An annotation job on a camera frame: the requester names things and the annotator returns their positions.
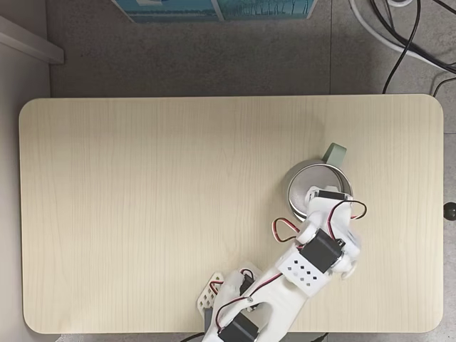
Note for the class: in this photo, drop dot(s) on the blue printed box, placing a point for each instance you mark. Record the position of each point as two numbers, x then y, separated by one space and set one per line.
263 9
171 10

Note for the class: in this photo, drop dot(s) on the white ledge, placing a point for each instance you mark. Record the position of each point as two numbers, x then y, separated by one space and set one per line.
32 42

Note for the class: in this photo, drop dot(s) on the black round knob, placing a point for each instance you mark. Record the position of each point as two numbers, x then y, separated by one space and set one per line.
450 211

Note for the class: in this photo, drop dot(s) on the white round plug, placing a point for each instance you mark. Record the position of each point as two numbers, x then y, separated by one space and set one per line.
399 3

